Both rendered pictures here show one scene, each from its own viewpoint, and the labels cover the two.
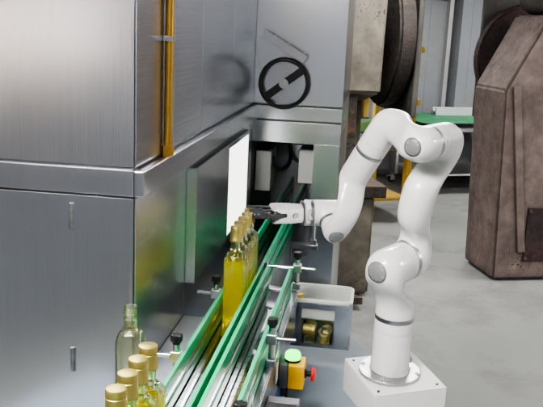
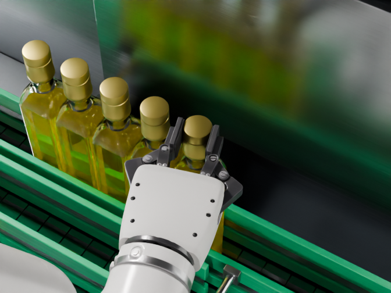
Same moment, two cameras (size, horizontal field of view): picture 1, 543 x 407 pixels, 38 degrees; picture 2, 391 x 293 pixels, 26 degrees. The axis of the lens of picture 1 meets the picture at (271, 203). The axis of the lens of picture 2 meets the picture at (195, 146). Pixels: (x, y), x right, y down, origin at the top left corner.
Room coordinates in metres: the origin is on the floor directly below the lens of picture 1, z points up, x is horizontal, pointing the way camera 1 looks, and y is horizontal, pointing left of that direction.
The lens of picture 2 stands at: (2.60, -0.47, 2.10)
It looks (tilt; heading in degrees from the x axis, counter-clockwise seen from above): 54 degrees down; 113
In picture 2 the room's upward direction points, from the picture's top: straight up
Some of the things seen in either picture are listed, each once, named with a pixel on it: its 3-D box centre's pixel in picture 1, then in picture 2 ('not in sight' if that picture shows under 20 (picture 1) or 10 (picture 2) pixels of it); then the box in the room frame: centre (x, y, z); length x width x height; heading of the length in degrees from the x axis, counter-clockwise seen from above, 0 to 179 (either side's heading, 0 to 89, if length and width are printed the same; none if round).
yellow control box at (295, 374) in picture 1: (292, 372); not in sight; (2.01, -0.08, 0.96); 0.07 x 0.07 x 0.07; 83
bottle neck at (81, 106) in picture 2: not in sight; (78, 90); (2.21, 0.09, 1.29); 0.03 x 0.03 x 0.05
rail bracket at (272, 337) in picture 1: (280, 343); not in sight; (1.84, -0.04, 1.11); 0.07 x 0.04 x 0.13; 83
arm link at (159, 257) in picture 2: (307, 212); (151, 270); (2.40, -0.11, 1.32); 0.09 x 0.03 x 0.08; 9
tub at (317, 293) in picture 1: (320, 304); not in sight; (2.54, -0.18, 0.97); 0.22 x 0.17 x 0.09; 83
